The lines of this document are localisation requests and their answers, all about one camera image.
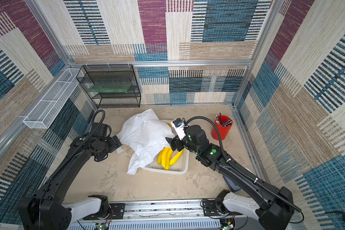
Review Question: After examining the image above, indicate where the white perforated plastic basket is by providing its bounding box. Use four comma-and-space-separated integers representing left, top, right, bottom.
140, 119, 190, 175

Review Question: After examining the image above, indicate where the white plastic bag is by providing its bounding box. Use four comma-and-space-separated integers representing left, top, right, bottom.
117, 109, 175, 175

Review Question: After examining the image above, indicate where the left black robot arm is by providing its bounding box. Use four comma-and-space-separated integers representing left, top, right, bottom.
18, 120, 122, 230

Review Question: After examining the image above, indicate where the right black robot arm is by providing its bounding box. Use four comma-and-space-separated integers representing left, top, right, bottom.
166, 116, 302, 230

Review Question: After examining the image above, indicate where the red pen cup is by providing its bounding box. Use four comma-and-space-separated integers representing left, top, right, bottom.
214, 121, 232, 140

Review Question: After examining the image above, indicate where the green board on shelf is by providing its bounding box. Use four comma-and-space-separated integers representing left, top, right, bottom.
86, 83, 132, 93

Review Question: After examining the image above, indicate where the blue grey small device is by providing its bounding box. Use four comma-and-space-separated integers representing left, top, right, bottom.
223, 175, 241, 193

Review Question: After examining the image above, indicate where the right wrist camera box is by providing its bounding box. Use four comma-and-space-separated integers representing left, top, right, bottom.
171, 118, 186, 140

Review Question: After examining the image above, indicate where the black wire shelf rack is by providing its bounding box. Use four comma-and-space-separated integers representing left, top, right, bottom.
76, 64, 141, 109

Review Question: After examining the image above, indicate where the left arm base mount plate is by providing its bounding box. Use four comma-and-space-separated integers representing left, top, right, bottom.
83, 203, 125, 221

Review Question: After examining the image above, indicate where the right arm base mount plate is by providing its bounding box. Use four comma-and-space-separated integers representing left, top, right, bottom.
200, 199, 242, 219

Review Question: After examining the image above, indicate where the white wire mesh basket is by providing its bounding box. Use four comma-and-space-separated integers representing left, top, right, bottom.
23, 68, 79, 129

